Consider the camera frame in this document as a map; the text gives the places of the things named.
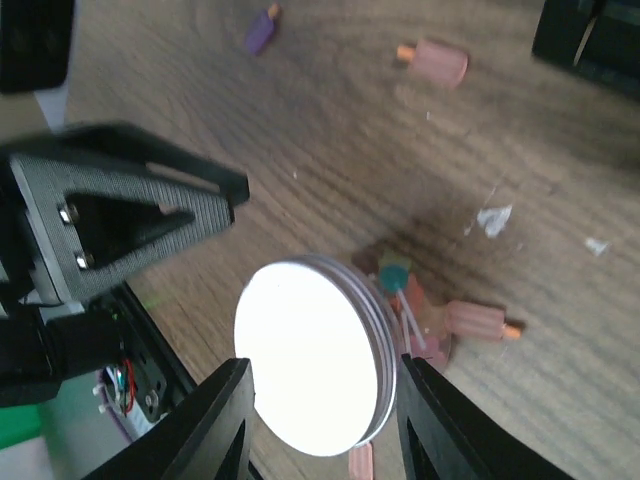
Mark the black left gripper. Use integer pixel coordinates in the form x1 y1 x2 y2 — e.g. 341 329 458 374
1 123 250 405

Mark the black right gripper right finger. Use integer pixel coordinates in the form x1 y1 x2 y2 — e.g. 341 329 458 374
397 354 571 480

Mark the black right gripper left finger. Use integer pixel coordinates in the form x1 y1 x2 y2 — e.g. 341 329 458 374
87 359 254 480

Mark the pink popsicle candy on table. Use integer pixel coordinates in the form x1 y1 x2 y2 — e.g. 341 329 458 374
348 442 374 480

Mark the purple candy on table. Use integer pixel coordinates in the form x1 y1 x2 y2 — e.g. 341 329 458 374
245 3 282 55

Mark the pink candy beside cup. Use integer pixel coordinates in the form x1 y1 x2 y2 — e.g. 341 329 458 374
445 300 523 341

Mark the clear plastic cup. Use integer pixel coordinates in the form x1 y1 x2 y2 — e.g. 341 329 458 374
350 248 452 373

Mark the white round lid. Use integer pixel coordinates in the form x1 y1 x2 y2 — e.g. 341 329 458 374
234 254 400 457

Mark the black bin with popsicle candies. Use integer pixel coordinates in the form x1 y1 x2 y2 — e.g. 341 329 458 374
532 0 639 100

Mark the pink popsicle candy near bins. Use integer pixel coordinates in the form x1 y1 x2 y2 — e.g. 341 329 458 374
396 39 469 89

